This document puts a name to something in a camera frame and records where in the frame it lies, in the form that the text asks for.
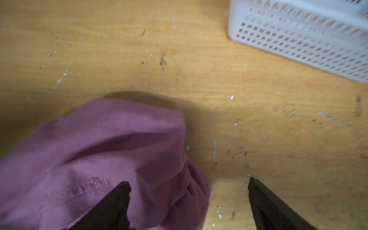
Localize white perforated plastic basket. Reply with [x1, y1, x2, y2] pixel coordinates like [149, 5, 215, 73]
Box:
[228, 1, 368, 82]

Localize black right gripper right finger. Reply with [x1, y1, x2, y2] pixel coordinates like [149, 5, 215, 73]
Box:
[248, 177, 315, 230]

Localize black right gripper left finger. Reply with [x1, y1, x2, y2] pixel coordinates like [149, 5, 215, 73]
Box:
[71, 182, 131, 230]

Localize magenta t-shirt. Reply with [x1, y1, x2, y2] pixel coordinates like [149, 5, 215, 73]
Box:
[1, 99, 210, 230]

